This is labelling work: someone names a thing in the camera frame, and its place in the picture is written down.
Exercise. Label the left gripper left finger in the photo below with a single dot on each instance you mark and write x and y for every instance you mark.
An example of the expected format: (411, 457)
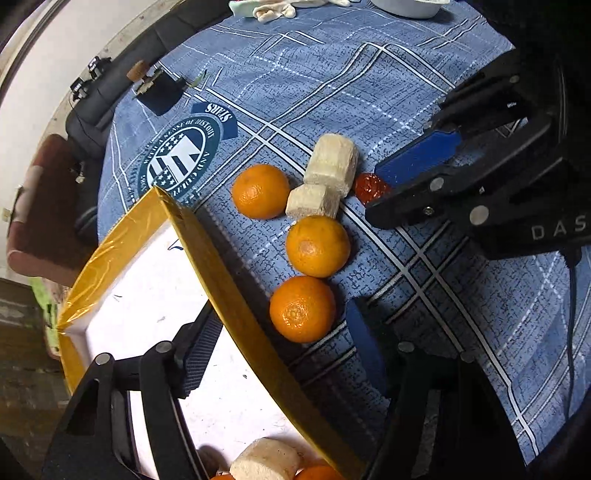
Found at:
(94, 439)

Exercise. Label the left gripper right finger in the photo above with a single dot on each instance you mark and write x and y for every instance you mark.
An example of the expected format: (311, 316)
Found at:
(445, 420)

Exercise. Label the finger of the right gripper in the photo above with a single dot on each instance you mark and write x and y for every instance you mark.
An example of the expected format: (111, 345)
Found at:
(429, 193)
(500, 93)

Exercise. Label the red jujube date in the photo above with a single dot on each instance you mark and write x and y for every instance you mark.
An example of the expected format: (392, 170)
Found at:
(370, 187)

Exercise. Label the orange tangerine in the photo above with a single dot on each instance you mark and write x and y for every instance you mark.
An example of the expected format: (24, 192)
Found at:
(318, 246)
(260, 192)
(303, 309)

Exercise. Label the short white yam piece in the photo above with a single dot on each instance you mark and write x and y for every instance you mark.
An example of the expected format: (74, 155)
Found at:
(312, 200)

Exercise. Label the yellow box with white interior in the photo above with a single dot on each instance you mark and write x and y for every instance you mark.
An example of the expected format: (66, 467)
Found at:
(124, 243)

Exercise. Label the white bowl of greens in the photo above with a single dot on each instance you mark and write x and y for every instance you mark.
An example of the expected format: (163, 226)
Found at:
(412, 9)

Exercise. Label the green patterned cushion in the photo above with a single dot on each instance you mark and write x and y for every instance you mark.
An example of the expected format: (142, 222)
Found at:
(48, 295)

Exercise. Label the brown armchair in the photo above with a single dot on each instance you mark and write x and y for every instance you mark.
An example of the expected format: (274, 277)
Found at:
(53, 228)

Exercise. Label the blue plaid tablecloth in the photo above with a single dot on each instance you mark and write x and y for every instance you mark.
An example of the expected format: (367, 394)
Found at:
(264, 94)

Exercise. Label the white and green cloth pile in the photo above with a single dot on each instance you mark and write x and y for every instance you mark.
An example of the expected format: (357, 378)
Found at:
(266, 11)

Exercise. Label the black leather sofa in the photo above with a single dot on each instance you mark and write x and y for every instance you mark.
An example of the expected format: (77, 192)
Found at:
(87, 126)

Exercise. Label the black clamp devices on sofa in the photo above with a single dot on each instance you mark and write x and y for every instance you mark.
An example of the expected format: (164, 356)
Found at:
(80, 88)

